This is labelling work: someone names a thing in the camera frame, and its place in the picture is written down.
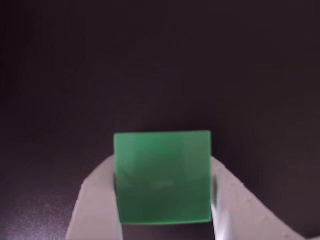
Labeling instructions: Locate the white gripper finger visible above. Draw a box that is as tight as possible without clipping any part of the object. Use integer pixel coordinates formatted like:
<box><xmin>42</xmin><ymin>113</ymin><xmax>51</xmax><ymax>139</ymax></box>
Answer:
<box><xmin>210</xmin><ymin>156</ymin><xmax>320</xmax><ymax>240</ymax></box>
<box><xmin>65</xmin><ymin>154</ymin><xmax>124</xmax><ymax>240</ymax></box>

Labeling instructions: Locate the green cube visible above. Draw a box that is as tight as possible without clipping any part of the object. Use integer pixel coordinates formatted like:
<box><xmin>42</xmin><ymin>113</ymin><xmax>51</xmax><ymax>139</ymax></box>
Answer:
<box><xmin>113</xmin><ymin>129</ymin><xmax>212</xmax><ymax>225</ymax></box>

